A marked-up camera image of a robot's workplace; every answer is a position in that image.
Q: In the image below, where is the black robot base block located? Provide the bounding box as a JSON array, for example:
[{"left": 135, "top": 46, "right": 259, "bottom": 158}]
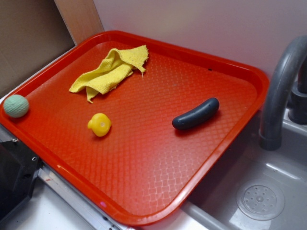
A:
[{"left": 0, "top": 138, "right": 42, "bottom": 223}]

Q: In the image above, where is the dark green plastic pickle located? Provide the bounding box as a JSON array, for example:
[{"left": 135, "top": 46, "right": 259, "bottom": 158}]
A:
[{"left": 172, "top": 98, "right": 220, "bottom": 130}]

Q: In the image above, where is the red plastic tray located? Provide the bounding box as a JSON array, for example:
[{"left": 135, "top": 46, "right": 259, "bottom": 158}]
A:
[{"left": 0, "top": 31, "right": 269, "bottom": 227}]

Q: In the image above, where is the yellow rubber duck toy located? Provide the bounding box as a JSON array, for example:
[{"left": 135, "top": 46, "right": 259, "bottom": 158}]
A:
[{"left": 87, "top": 113, "right": 112, "bottom": 137}]

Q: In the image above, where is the yellow cloth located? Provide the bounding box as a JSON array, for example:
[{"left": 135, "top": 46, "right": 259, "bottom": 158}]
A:
[{"left": 69, "top": 45, "right": 149, "bottom": 103}]

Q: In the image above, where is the grey toy faucet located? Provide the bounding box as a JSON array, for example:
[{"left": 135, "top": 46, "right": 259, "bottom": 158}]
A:
[{"left": 259, "top": 35, "right": 307, "bottom": 150}]

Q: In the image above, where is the grey plastic sink basin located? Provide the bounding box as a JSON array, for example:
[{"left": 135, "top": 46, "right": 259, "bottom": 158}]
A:
[{"left": 182, "top": 114, "right": 307, "bottom": 230}]

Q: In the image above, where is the pale green textured ball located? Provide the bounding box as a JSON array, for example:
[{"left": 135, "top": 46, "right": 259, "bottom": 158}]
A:
[{"left": 3, "top": 94, "right": 30, "bottom": 118}]

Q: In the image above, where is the grey faucet knob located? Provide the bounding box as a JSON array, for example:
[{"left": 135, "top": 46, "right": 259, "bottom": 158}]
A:
[{"left": 288, "top": 59, "right": 307, "bottom": 125}]

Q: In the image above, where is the brown wooden board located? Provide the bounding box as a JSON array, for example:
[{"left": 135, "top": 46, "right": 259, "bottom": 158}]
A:
[{"left": 0, "top": 0, "right": 104, "bottom": 96}]

